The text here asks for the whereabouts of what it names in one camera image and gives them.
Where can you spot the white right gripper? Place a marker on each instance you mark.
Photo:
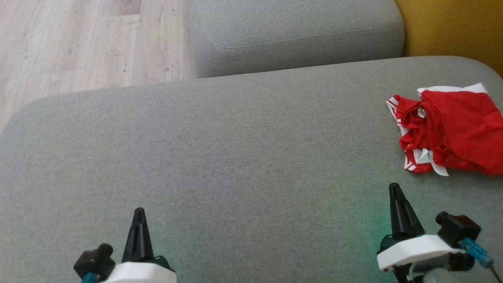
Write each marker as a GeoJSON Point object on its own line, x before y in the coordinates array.
{"type": "Point", "coordinates": [416, 251]}

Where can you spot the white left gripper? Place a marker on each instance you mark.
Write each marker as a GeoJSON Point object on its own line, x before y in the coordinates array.
{"type": "Point", "coordinates": [141, 273]}

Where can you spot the red white basketball jersey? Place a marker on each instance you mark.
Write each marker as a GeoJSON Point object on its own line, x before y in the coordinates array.
{"type": "Point", "coordinates": [410, 129]}

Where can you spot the red shorts with white stripe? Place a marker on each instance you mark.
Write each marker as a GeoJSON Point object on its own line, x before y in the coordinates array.
{"type": "Point", "coordinates": [467, 125]}

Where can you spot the large grey sofa seat cushion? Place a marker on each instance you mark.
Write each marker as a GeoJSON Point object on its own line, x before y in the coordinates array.
{"type": "Point", "coordinates": [235, 177]}

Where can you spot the mustard yellow cushion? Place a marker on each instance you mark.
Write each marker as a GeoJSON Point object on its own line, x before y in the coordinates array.
{"type": "Point", "coordinates": [456, 27]}

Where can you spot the grey sofa back cushion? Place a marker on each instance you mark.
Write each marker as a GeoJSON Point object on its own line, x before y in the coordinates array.
{"type": "Point", "coordinates": [298, 31]}

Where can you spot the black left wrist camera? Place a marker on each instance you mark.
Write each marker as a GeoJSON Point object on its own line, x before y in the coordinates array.
{"type": "Point", "coordinates": [94, 261]}

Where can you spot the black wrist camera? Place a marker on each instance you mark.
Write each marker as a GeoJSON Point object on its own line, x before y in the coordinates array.
{"type": "Point", "coordinates": [458, 228]}
{"type": "Point", "coordinates": [94, 261]}

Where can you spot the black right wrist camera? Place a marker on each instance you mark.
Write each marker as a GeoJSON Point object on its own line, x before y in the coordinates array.
{"type": "Point", "coordinates": [458, 228]}

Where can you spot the blue left camera connector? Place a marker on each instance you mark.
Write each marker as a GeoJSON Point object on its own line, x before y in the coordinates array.
{"type": "Point", "coordinates": [89, 278]}

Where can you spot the blue camera connector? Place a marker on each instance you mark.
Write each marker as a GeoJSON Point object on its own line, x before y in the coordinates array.
{"type": "Point", "coordinates": [89, 278]}
{"type": "Point", "coordinates": [476, 251]}

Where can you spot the blue right camera connector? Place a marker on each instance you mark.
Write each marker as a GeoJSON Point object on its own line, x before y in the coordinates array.
{"type": "Point", "coordinates": [476, 251]}

